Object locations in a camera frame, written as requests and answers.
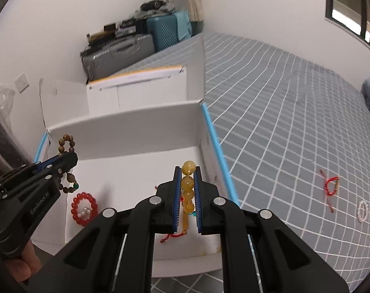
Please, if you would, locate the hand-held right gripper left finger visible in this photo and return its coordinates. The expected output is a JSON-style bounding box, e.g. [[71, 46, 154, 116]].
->
[[23, 165, 185, 293]]

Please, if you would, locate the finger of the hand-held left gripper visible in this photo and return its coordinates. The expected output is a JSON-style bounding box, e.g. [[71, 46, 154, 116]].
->
[[0, 153, 79, 202], [0, 154, 64, 184]]

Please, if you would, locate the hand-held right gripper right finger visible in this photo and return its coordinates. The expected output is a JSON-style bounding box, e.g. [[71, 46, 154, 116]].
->
[[192, 165, 350, 293]]

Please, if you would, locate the brown wooden bead bracelet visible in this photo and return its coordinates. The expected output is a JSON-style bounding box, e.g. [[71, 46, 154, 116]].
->
[[57, 134, 79, 194]]

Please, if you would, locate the red cord gold tube bracelet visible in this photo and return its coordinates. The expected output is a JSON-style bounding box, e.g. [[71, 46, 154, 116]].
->
[[159, 213, 191, 245]]

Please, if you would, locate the yellow bead bracelet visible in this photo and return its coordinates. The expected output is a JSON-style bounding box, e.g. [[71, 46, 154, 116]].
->
[[180, 159, 198, 215]]

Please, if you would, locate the red bead bracelet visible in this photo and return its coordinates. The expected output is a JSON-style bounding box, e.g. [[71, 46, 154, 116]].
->
[[70, 192, 99, 227]]

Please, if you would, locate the printed cardboard box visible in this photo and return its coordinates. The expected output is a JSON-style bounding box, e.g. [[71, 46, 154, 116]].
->
[[32, 32, 243, 279]]

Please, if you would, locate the person's left hand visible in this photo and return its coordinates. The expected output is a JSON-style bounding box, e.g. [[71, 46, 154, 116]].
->
[[3, 240, 40, 283]]

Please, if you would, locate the dark container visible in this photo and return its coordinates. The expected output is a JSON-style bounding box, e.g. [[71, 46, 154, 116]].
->
[[0, 107, 31, 174]]

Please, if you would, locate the clear plastic bag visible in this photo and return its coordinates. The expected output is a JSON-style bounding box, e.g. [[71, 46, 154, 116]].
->
[[0, 84, 18, 119]]

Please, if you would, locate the grey suitcase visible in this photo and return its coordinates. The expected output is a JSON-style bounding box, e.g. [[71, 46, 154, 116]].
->
[[80, 33, 156, 81]]

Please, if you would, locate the grey checked bed sheet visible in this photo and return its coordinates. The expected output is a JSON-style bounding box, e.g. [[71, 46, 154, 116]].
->
[[124, 32, 370, 293]]

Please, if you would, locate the blue suitcase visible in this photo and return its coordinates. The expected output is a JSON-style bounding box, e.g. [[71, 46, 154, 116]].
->
[[146, 14, 181, 52]]

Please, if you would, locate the dark clutter pile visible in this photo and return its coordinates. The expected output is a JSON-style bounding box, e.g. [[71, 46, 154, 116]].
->
[[87, 0, 176, 42]]

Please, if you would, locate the beige curtain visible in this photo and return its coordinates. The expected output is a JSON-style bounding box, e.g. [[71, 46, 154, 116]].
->
[[185, 0, 205, 35]]

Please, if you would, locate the dark framed window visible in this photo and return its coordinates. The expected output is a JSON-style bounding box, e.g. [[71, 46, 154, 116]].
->
[[324, 0, 370, 58]]

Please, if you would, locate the white wall socket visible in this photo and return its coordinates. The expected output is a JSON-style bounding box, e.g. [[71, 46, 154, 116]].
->
[[14, 73, 30, 94]]

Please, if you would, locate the white bead bracelet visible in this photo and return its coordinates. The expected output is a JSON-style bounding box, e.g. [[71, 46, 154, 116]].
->
[[357, 201, 368, 223]]

